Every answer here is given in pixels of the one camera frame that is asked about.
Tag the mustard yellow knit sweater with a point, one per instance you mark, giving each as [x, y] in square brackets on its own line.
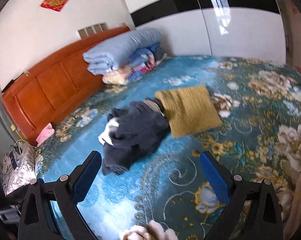
[190, 110]

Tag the pink checked cloth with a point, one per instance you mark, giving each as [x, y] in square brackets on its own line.
[45, 135]

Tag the dark grey and white fleece garment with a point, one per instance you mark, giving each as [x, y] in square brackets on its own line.
[138, 130]

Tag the folded colourful patterned quilt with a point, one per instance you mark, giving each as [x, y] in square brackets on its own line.
[140, 62]

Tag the orange wooden headboard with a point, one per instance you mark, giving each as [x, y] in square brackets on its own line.
[53, 87]

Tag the silver patterned bag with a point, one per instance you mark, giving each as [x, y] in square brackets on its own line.
[20, 170]

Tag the folded light blue quilt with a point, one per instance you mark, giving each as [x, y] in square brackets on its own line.
[120, 50]

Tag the red wall decoration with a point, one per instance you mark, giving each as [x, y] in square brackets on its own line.
[56, 0]

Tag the white wardrobe with black stripe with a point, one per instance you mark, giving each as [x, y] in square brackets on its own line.
[185, 37]

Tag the blue patterned rug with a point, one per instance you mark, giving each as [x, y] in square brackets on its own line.
[165, 180]

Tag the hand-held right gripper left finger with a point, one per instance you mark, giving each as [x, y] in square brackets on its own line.
[84, 182]

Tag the grey wall switch panel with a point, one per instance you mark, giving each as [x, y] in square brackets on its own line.
[93, 29]

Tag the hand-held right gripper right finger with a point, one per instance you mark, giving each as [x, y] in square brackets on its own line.
[215, 177]

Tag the cream floral pillow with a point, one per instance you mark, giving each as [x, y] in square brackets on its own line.
[115, 77]

